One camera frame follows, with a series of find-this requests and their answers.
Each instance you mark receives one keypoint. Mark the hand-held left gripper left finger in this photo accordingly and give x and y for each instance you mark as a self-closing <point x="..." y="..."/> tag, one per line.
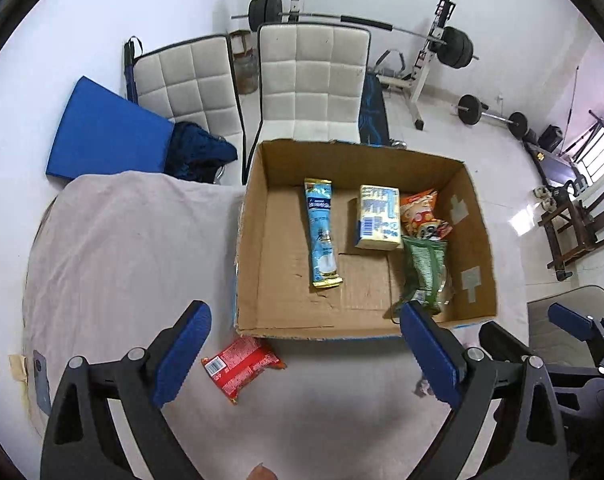
<point x="182" y="352"/>

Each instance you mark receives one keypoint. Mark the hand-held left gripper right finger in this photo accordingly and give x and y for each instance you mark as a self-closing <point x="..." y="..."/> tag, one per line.
<point x="432" y="355"/>

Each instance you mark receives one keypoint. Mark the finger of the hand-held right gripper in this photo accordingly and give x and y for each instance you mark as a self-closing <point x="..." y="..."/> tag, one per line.
<point x="502" y="344"/>
<point x="569" y="319"/>

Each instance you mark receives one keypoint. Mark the red snack packet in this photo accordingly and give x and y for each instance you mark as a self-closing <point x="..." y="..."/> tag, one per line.
<point x="242" y="365"/>

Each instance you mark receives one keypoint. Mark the cardboard box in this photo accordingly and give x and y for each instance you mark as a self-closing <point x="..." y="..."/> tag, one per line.
<point x="362" y="310"/>

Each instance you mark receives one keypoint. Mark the person's left hand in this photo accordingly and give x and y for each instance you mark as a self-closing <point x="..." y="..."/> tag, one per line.
<point x="262" y="473"/>

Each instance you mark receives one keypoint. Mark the grey chair seat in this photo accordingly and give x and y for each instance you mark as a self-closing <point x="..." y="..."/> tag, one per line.
<point x="547" y="320"/>

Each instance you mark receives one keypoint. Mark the green snack packet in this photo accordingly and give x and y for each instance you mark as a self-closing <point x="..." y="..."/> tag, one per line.
<point x="424" y="270"/>

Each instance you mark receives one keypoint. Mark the dark wooden chair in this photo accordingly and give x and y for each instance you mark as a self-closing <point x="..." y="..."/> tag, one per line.
<point x="567" y="230"/>

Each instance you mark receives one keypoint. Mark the pair of white shoes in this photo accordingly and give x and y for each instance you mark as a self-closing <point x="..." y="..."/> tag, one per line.
<point x="546" y="197"/>

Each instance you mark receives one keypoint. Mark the grey tag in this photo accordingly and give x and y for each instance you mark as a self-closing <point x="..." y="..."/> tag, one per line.
<point x="42" y="382"/>

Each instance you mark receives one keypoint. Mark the orange snack packet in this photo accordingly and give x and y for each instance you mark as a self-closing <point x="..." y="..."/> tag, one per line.
<point x="422" y="210"/>

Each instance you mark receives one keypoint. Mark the yellow and blue carton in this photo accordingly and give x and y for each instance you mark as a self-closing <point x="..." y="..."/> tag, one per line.
<point x="377" y="217"/>

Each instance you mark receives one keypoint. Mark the black flat bench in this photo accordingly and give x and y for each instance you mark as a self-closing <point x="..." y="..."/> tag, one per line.
<point x="552" y="162"/>

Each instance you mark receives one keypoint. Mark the long light blue snack packet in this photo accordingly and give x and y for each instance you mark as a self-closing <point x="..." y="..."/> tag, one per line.
<point x="322" y="235"/>

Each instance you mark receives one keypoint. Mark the beige tape piece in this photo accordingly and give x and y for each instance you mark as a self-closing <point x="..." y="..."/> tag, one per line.
<point x="17" y="366"/>

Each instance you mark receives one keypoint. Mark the dark blue garment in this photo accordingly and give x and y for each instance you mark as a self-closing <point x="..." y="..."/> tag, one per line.
<point x="197" y="150"/>

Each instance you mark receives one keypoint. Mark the short barbell with black plates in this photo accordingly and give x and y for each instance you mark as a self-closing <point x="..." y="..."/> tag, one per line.
<point x="469" y="108"/>

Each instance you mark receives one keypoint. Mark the blue foam mat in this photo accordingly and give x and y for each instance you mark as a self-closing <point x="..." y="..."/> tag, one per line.
<point x="107" y="130"/>

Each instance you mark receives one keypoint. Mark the black and blue weight bench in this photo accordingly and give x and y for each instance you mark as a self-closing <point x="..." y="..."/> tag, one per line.
<point x="373" y="110"/>

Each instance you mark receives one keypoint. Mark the white quilted chair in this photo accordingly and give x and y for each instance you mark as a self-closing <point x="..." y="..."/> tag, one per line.
<point x="312" y="80"/>
<point x="187" y="80"/>

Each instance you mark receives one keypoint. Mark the white barbell rack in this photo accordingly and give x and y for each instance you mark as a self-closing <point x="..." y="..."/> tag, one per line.
<point x="424" y="67"/>

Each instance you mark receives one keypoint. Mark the long barbell with black plates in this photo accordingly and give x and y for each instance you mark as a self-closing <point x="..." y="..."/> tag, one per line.
<point x="457" y="45"/>

